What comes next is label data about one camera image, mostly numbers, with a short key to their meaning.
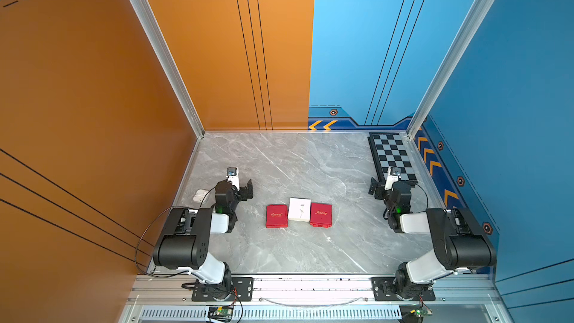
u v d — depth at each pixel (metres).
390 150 1.09
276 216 0.87
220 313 0.72
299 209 0.89
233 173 0.81
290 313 0.70
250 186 0.88
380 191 0.86
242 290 0.74
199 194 0.93
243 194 0.85
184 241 0.45
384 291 0.72
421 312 0.70
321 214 0.87
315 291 0.75
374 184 0.87
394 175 0.81
